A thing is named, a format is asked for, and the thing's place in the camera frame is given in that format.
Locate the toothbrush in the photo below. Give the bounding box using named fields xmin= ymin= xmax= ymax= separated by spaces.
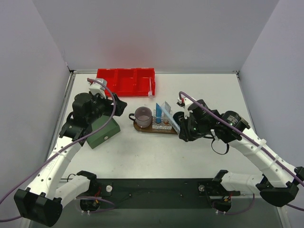
xmin=148 ymin=77 xmax=153 ymax=97
xmin=161 ymin=106 xmax=180 ymax=134

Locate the clear plastic bag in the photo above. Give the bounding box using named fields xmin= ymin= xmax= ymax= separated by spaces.
xmin=152 ymin=109 xmax=172 ymax=131

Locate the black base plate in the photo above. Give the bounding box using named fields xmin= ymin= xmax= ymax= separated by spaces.
xmin=76 ymin=178 xmax=240 ymax=212

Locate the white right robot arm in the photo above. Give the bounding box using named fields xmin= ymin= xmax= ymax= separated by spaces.
xmin=173 ymin=98 xmax=304 ymax=207

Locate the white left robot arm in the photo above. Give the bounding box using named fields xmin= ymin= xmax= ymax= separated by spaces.
xmin=14 ymin=92 xmax=127 ymax=227

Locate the green metal tray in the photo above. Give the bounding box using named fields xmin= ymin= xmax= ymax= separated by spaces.
xmin=86 ymin=115 xmax=121 ymax=149

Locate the red plastic divided bin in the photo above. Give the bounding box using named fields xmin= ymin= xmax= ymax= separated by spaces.
xmin=97 ymin=68 xmax=156 ymax=97

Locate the translucent purple cup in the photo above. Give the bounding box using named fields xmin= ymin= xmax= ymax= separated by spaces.
xmin=128 ymin=106 xmax=152 ymax=128

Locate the white toothpaste tube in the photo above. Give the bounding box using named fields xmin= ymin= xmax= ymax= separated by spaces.
xmin=163 ymin=101 xmax=171 ymax=124

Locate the oval wooden tray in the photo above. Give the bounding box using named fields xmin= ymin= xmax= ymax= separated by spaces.
xmin=133 ymin=123 xmax=178 ymax=135

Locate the blue toothpaste tube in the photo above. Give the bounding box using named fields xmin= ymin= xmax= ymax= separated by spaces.
xmin=155 ymin=103 xmax=162 ymax=124

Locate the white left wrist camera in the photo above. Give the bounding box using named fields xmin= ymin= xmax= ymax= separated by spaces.
xmin=87 ymin=78 xmax=107 ymax=98

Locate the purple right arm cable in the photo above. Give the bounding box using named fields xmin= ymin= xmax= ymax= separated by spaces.
xmin=178 ymin=91 xmax=304 ymax=216

